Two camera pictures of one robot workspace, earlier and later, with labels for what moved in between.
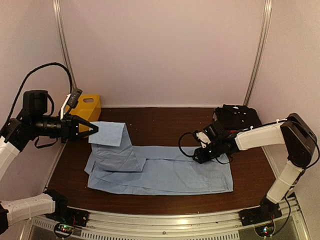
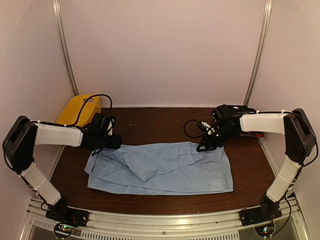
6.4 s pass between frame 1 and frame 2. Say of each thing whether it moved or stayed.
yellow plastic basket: stayed
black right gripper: moved
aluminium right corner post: stayed
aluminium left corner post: stayed
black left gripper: moved
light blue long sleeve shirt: stayed
